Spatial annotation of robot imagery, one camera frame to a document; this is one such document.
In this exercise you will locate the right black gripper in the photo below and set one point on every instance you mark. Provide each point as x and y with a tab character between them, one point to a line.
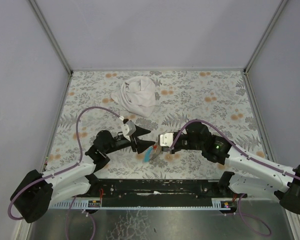
165	149

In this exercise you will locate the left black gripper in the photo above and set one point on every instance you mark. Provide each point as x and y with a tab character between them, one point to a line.
134	144

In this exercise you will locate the blue key tag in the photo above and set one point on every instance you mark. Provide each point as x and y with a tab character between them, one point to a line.
148	154

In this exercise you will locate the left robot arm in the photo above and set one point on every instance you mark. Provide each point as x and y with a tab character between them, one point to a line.
39	191

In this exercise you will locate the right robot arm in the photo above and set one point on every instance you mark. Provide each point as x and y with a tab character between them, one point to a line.
270	180

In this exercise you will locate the crumpled white cloth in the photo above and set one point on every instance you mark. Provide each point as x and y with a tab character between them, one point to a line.
136	95

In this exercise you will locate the floral table mat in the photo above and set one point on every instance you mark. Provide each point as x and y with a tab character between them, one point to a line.
218	97

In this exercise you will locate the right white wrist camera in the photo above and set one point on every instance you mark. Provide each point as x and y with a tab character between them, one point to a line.
166	139

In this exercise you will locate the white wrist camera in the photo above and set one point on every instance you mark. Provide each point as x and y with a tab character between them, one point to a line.
166	139
128	127

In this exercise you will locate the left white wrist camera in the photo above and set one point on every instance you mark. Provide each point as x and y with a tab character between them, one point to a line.
128	127

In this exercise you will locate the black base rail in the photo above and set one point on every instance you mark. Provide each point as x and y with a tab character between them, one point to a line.
155	193

